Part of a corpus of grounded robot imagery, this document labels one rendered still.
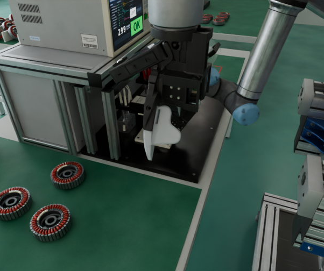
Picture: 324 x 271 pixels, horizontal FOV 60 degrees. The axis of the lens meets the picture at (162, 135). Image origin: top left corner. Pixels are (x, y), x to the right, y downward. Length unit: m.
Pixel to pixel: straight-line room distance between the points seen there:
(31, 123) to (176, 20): 0.91
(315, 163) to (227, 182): 1.34
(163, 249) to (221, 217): 1.08
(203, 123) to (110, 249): 0.67
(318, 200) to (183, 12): 0.53
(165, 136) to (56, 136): 0.77
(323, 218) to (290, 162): 1.65
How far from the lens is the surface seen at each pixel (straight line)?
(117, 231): 0.87
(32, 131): 1.23
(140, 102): 1.09
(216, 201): 1.95
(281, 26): 0.84
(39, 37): 1.15
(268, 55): 0.85
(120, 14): 1.02
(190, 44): 0.40
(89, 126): 1.02
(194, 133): 1.18
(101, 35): 0.98
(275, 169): 2.29
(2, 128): 1.43
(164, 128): 0.43
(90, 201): 0.96
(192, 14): 0.39
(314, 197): 0.73
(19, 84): 1.12
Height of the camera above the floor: 1.46
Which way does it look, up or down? 36 degrees down
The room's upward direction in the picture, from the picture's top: straight up
